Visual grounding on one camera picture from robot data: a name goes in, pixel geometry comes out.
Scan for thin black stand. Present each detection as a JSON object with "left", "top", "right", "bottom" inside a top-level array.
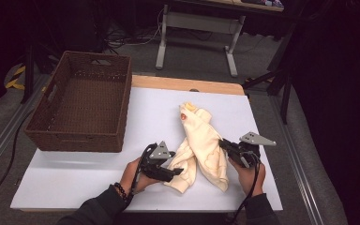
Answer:
[{"left": 20, "top": 43, "right": 36, "bottom": 104}]

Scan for yellow black floor tape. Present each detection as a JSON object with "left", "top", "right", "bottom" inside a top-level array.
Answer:
[{"left": 5, "top": 65, "right": 26, "bottom": 91}]

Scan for colourful blurred object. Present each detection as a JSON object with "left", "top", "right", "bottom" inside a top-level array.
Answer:
[{"left": 240, "top": 0, "right": 285, "bottom": 8}]

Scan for dark bead bracelet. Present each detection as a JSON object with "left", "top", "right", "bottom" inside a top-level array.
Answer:
[{"left": 113, "top": 182, "right": 129, "bottom": 201}]

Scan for brown woven basket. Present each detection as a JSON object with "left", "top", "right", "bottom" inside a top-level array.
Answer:
[{"left": 23, "top": 51, "right": 133, "bottom": 154}]

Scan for person's right hand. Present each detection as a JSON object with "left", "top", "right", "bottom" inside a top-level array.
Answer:
[{"left": 229, "top": 157, "right": 266, "bottom": 197}]

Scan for white table sheet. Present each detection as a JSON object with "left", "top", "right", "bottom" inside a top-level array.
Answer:
[{"left": 9, "top": 86, "right": 284, "bottom": 212}]

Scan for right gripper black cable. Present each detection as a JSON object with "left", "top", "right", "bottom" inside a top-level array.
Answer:
[{"left": 231, "top": 155, "right": 262, "bottom": 225}]

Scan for cream sweatshirt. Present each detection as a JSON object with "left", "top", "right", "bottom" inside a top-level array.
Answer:
[{"left": 163, "top": 101, "right": 230, "bottom": 194}]

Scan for black floor cable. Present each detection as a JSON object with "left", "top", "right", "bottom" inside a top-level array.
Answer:
[{"left": 0, "top": 107, "right": 34, "bottom": 214}]

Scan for aluminium floor rail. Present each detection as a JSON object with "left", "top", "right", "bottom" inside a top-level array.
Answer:
[
  {"left": 0, "top": 74, "right": 50, "bottom": 186},
  {"left": 270, "top": 93, "right": 326, "bottom": 225}
]

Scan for black tripod stand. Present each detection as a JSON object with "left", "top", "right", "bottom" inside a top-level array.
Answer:
[{"left": 242, "top": 67, "right": 294, "bottom": 125}]

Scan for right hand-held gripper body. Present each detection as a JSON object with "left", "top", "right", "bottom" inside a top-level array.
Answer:
[{"left": 229, "top": 130, "right": 278, "bottom": 169}]

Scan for person's left hand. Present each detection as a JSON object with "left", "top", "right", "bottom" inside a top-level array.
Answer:
[{"left": 119, "top": 157, "right": 160, "bottom": 196}]

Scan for bundle of floor cables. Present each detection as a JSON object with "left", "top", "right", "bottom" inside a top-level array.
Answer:
[{"left": 102, "top": 8, "right": 167, "bottom": 54}]

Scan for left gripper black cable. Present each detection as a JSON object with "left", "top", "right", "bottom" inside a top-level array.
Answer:
[{"left": 130, "top": 142, "right": 158, "bottom": 201}]

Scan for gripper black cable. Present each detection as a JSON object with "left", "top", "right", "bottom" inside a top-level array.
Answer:
[
  {"left": 130, "top": 142, "right": 158, "bottom": 201},
  {"left": 231, "top": 155, "right": 262, "bottom": 225}
]

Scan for wooden table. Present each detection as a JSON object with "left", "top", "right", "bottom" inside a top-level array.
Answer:
[{"left": 130, "top": 74, "right": 247, "bottom": 97}]

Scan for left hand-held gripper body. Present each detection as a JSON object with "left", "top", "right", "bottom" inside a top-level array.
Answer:
[{"left": 139, "top": 140, "right": 176, "bottom": 183}]

